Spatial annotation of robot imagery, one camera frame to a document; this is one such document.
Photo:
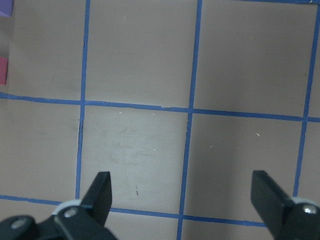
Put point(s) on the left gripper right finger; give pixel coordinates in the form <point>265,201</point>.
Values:
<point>286,217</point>

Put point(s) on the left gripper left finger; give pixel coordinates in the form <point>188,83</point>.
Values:
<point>84,219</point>

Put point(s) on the red foam block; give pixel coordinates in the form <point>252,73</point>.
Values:
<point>3,70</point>

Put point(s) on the purple foam block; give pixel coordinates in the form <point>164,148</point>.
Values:
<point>6,8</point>

